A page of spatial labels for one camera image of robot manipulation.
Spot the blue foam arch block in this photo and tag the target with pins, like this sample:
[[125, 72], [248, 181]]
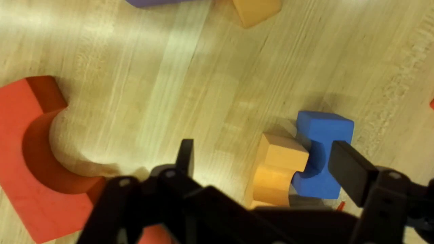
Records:
[[323, 131]]

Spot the yellow wooden block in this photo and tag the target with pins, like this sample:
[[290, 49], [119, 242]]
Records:
[[276, 177]]

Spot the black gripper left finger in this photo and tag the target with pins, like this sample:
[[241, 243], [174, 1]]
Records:
[[136, 204]]

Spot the tan foam wedge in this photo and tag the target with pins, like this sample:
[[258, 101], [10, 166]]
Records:
[[258, 11]]

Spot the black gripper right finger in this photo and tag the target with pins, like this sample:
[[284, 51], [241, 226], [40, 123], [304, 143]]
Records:
[[394, 204]]

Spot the purple foam block short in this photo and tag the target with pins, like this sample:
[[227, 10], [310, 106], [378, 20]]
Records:
[[154, 3]]

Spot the large red foam arch block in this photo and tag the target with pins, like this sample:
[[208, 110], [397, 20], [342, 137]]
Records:
[[22, 181]]

